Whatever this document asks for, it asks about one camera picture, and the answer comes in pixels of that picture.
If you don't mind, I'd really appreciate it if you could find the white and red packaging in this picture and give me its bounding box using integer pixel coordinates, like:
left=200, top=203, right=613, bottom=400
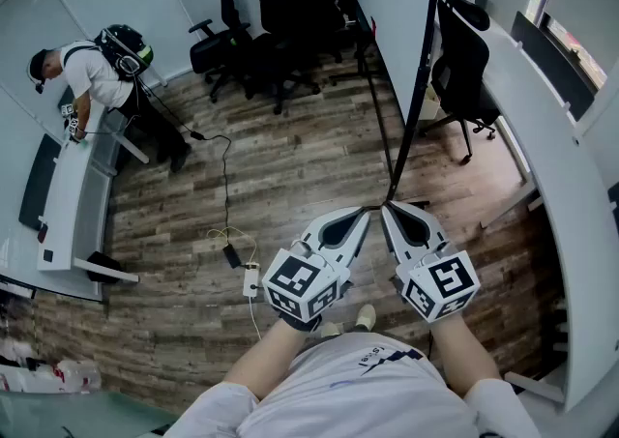
left=0, top=357, right=103, bottom=394

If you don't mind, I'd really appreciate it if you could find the white partition board black edge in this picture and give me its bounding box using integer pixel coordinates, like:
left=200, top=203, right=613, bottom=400
left=328, top=0, right=444, bottom=210

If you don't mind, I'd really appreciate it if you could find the black object under desk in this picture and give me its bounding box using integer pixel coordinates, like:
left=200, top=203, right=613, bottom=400
left=85, top=250, right=123, bottom=285

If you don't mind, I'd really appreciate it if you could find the person's left hand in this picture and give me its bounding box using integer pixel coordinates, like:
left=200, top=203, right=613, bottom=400
left=274, top=306, right=324, bottom=334

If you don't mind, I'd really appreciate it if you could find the black power adapter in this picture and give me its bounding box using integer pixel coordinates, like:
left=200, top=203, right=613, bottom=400
left=221, top=243, right=244, bottom=270

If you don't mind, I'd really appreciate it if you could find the long curved white desk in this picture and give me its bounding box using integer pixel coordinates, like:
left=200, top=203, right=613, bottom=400
left=432, top=10, right=619, bottom=414

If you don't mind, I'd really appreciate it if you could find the yellow cable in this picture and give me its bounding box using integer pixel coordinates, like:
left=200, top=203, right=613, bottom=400
left=206, top=226, right=259, bottom=264

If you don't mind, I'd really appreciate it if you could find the white power strip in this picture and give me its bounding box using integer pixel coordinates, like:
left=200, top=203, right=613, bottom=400
left=242, top=261, right=263, bottom=300

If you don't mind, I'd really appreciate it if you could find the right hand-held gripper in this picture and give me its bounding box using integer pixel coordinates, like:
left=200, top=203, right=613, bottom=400
left=381, top=201, right=481, bottom=325

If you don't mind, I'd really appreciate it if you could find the black floor cable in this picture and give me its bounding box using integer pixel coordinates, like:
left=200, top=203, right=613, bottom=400
left=138, top=81, right=234, bottom=249

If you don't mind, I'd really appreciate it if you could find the black mesh office chair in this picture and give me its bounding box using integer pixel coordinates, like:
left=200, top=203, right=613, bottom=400
left=418, top=0, right=502, bottom=165

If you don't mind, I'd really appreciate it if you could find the short white desk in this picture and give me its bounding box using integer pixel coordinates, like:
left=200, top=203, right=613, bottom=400
left=36, top=96, right=151, bottom=283

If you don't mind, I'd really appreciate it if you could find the person's right forearm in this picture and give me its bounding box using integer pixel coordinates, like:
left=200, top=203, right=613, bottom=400
left=428, top=310, right=505, bottom=399

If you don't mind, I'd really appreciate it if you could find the person's left forearm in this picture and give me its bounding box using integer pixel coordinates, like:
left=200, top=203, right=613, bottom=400
left=221, top=317, right=320, bottom=401

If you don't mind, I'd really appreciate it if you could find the person's white shirt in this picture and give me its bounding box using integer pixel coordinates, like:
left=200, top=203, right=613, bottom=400
left=163, top=332, right=543, bottom=438

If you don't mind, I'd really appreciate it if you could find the white cable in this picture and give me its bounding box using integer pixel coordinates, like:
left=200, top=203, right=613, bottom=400
left=248, top=297, right=263, bottom=341

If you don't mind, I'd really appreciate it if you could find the black office chair with armrests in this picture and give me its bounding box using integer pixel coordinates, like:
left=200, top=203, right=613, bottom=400
left=188, top=0, right=253, bottom=104

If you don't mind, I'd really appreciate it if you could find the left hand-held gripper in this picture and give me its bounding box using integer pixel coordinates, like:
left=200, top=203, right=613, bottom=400
left=260, top=206, right=371, bottom=325

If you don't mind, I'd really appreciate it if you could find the glass table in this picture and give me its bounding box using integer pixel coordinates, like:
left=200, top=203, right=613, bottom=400
left=0, top=389, right=181, bottom=438

